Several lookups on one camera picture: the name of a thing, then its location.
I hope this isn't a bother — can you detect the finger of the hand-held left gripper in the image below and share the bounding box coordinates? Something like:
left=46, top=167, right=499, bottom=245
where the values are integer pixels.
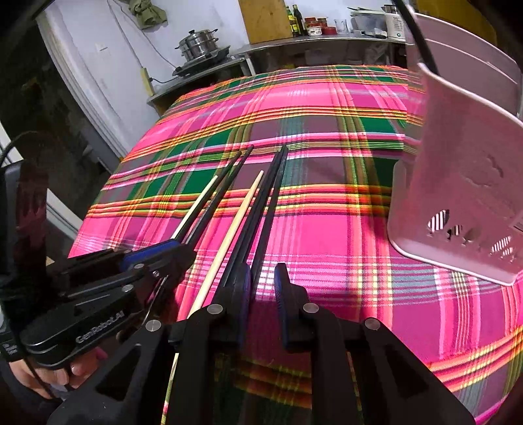
left=67, top=247, right=197, bottom=305
left=47, top=240, right=180, bottom=289

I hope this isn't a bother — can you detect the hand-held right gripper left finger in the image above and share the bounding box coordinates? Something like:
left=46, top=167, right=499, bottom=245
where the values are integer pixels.
left=47, top=262, right=252, bottom=425

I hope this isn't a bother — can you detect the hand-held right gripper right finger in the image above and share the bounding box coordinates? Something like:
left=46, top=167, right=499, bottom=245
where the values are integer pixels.
left=274, top=263, right=477, bottom=425

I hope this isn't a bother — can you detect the wooden chopstick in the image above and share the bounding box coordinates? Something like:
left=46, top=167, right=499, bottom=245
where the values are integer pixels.
left=161, top=170, right=265, bottom=425
left=169, top=176, right=219, bottom=242

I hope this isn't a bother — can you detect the black chopstick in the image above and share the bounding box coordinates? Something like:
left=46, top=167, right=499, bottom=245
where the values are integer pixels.
left=190, top=145, right=255, bottom=251
left=250, top=147, right=290, bottom=281
left=223, top=144, right=286, bottom=289
left=177, top=150, right=244, bottom=246

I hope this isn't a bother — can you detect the pink plastic utensil holder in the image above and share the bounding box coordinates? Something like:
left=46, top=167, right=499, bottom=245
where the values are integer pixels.
left=386, top=12, right=523, bottom=287

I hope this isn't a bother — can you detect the person's left hand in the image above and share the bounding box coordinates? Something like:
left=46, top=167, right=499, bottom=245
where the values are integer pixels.
left=8, top=347, right=107, bottom=399

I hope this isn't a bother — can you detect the low metal counter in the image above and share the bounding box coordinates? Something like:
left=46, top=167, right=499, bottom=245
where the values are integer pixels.
left=147, top=55, right=254, bottom=115

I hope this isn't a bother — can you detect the pink plaid tablecloth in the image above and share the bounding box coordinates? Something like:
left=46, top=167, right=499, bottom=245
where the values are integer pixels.
left=67, top=64, right=523, bottom=425

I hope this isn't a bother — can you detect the black induction cooker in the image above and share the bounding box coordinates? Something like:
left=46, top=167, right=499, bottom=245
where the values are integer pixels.
left=172, top=45, right=231, bottom=77

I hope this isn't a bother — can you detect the stainless steel steamer pot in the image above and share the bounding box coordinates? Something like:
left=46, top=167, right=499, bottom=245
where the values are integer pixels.
left=176, top=28, right=219, bottom=62

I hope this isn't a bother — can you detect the green cloth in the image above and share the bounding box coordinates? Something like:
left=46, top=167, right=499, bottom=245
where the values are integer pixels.
left=120, top=0, right=168, bottom=30

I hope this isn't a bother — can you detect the tall metal counter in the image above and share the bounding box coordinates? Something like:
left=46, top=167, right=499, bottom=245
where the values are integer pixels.
left=231, top=35, right=409, bottom=78

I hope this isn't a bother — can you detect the wooden cutting board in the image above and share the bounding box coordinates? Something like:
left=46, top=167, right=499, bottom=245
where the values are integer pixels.
left=238, top=0, right=293, bottom=44

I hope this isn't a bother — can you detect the white electric kettle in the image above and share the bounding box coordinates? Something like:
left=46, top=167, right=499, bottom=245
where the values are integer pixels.
left=382, top=4, right=409, bottom=42

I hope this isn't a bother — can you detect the yellow wooden door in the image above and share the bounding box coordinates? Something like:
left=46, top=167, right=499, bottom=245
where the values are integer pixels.
left=417, top=0, right=499, bottom=45

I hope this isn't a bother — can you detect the white door frame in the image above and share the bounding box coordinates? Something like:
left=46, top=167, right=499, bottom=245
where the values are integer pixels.
left=37, top=8, right=135, bottom=164

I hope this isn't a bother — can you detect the thin wall cable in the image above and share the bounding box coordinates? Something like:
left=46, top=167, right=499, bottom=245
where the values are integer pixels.
left=108, top=0, right=176, bottom=68

